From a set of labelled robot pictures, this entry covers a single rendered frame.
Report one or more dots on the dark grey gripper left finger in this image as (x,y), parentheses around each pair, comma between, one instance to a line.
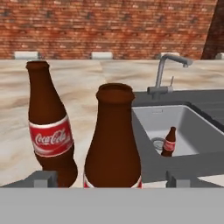
(43,178)

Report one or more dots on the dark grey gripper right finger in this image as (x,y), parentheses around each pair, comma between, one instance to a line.
(178,180)

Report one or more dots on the small brown cola bottle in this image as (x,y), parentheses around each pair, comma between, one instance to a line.
(169,143)

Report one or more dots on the grey kitchen sink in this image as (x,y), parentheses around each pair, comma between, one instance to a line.
(192,134)

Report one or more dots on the large brown cola bottle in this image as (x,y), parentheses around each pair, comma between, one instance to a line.
(112,140)
(46,116)

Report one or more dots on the grey metal tap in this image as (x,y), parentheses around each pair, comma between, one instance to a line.
(159,78)

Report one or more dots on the white wall socket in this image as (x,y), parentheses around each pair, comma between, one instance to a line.
(169,54)
(101,55)
(26,55)
(220,56)

